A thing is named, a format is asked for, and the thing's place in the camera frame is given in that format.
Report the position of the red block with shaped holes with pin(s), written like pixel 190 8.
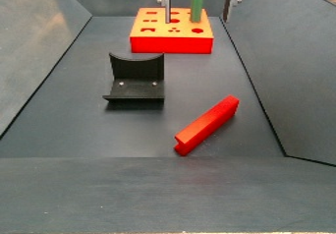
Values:
pixel 152 36

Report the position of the green star-shaped peg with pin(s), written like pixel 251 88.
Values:
pixel 196 9

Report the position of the red arch-shaped bar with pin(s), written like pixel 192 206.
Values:
pixel 196 132

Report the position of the black curved fixture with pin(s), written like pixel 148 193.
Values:
pixel 138 78

